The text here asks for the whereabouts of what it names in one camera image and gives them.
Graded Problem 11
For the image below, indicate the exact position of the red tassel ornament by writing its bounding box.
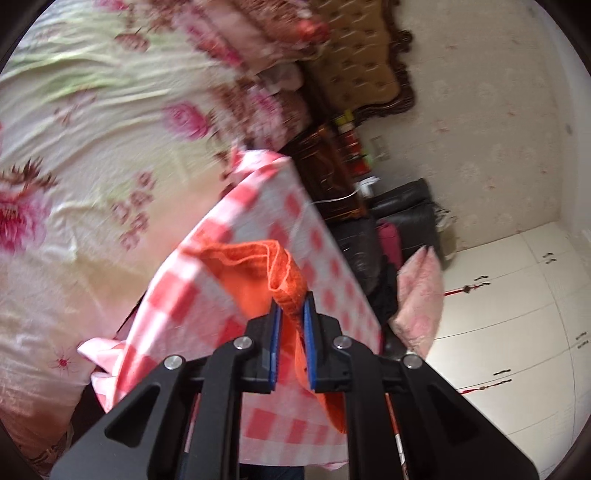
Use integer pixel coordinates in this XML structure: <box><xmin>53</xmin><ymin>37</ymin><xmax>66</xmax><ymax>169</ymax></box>
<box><xmin>442</xmin><ymin>274</ymin><xmax>491</xmax><ymax>297</ymax></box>
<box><xmin>455</xmin><ymin>368</ymin><xmax>514</xmax><ymax>396</ymax></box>

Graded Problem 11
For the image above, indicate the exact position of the white wardrobe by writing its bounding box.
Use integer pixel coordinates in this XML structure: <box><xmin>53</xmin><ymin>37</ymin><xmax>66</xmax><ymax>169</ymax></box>
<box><xmin>416</xmin><ymin>220</ymin><xmax>587</xmax><ymax>462</ymax></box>

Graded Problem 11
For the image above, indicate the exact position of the dark cloth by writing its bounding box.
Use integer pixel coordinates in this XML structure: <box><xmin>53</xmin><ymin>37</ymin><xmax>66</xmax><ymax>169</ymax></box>
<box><xmin>369</xmin><ymin>263</ymin><xmax>403</xmax><ymax>352</ymax></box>

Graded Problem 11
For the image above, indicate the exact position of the black leather chair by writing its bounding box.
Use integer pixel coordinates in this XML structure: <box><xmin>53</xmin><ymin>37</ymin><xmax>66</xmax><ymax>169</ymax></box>
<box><xmin>332</xmin><ymin>179</ymin><xmax>447</xmax><ymax>287</ymax></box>

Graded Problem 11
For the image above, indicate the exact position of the floral pink quilt pile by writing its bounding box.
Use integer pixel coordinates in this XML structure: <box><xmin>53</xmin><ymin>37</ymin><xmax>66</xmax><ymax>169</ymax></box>
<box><xmin>185</xmin><ymin>0</ymin><xmax>333</xmax><ymax>148</ymax></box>

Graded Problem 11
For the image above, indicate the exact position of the pink checked tablecloth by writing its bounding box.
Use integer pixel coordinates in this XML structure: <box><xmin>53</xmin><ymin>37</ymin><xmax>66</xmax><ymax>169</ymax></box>
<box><xmin>78</xmin><ymin>148</ymin><xmax>384</xmax><ymax>472</ymax></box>

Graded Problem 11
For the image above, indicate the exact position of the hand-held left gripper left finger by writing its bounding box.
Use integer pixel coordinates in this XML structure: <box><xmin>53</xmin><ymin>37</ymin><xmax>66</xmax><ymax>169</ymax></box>
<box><xmin>50</xmin><ymin>307</ymin><xmax>283</xmax><ymax>480</ymax></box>

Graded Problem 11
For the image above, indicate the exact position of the floral bed sheet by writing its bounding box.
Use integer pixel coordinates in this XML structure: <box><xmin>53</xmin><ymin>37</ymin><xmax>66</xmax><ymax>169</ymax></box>
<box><xmin>0</xmin><ymin>0</ymin><xmax>305</xmax><ymax>476</ymax></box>

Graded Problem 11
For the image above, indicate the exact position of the white charger cable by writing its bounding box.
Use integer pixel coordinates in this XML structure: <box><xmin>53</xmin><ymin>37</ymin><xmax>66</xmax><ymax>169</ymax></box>
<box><xmin>308</xmin><ymin>176</ymin><xmax>382</xmax><ymax>206</ymax></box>

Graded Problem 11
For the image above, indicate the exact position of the magenta cloth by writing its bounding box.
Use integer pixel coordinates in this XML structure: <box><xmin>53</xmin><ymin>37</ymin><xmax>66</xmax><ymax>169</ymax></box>
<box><xmin>376</xmin><ymin>222</ymin><xmax>403</xmax><ymax>269</ymax></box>

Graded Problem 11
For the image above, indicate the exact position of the pink pillow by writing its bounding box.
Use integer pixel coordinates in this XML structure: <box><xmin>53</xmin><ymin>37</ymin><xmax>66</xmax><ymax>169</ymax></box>
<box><xmin>388</xmin><ymin>247</ymin><xmax>445</xmax><ymax>359</ymax></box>

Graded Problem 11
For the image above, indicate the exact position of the orange towel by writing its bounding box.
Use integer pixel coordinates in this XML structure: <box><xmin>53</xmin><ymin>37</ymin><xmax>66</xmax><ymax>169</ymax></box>
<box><xmin>196</xmin><ymin>240</ymin><xmax>348</xmax><ymax>435</ymax></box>

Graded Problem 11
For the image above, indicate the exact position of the tufted brown headboard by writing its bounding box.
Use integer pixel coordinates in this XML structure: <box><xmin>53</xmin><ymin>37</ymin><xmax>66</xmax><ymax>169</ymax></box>
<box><xmin>300</xmin><ymin>0</ymin><xmax>416</xmax><ymax>126</ymax></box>

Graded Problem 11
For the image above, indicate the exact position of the dark wooden nightstand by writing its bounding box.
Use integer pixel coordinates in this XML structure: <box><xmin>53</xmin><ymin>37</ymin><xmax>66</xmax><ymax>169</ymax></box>
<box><xmin>281</xmin><ymin>122</ymin><xmax>376</xmax><ymax>227</ymax></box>

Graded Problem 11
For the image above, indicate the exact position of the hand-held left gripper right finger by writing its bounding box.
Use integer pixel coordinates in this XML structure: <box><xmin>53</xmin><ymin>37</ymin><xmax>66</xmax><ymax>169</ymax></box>
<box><xmin>302</xmin><ymin>293</ymin><xmax>541</xmax><ymax>480</ymax></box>

